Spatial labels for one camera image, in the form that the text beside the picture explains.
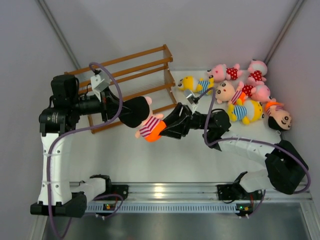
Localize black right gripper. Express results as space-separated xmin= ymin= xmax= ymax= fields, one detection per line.
xmin=156 ymin=103 xmax=210 ymax=139

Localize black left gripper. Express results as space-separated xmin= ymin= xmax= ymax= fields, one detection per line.
xmin=70 ymin=86 xmax=132 ymax=124

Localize boy doll orange pants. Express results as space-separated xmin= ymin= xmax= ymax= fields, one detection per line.
xmin=118 ymin=96 xmax=167 ymax=143
xmin=215 ymin=80 xmax=248 ymax=105

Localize yellow striped plush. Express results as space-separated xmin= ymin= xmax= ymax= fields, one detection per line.
xmin=227 ymin=99 xmax=265 ymax=125
xmin=177 ymin=76 xmax=214 ymax=94

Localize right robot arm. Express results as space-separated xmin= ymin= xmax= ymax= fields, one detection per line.
xmin=160 ymin=103 xmax=310 ymax=201

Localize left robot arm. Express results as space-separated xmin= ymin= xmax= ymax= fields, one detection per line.
xmin=30 ymin=73 xmax=121 ymax=218

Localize wooden shelf rack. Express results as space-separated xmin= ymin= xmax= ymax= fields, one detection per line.
xmin=64 ymin=44 xmax=178 ymax=135

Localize pink pig plush top left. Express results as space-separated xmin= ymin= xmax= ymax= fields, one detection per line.
xmin=207 ymin=63 xmax=244 ymax=83

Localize pink pig plush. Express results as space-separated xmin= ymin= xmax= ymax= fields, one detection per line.
xmin=233 ymin=81 xmax=272 ymax=103
xmin=247 ymin=60 xmax=268 ymax=86
xmin=207 ymin=63 xmax=244 ymax=83

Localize pink pig plush lower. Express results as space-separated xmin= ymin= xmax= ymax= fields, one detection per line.
xmin=233 ymin=81 xmax=272 ymax=103

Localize pink pig plush top right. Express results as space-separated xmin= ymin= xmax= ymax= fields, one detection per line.
xmin=247 ymin=60 xmax=268 ymax=86

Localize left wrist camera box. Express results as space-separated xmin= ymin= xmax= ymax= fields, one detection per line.
xmin=90 ymin=71 xmax=110 ymax=102

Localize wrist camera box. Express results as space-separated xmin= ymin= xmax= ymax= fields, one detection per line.
xmin=90 ymin=71 xmax=110 ymax=102
xmin=183 ymin=89 xmax=199 ymax=114

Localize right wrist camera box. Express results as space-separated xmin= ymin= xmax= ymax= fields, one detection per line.
xmin=183 ymin=89 xmax=199 ymax=114

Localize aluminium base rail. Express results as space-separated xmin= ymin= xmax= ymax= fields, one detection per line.
xmin=85 ymin=182 xmax=312 ymax=219

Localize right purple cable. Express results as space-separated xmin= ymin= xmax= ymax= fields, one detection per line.
xmin=195 ymin=87 xmax=310 ymax=218

